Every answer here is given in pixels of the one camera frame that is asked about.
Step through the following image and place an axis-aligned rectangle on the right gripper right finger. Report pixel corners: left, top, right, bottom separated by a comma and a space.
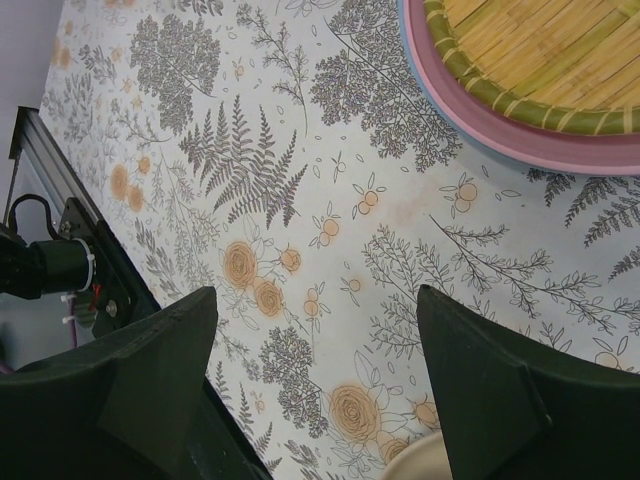
417, 285, 639, 479

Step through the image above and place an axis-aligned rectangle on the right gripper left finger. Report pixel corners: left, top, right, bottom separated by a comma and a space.
1, 287, 269, 479

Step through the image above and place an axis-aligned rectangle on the red brown rimmed plate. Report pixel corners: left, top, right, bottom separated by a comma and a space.
380, 433, 453, 480

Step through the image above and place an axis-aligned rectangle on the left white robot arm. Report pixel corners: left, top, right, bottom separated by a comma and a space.
1, 194, 96, 300

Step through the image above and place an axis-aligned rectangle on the pink round plate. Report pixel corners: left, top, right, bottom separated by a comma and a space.
397, 1, 639, 176

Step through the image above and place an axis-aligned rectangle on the woven bamboo round tray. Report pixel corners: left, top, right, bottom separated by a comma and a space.
423, 0, 639, 136

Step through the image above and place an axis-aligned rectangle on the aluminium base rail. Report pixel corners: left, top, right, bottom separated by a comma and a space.
1, 107, 160, 337

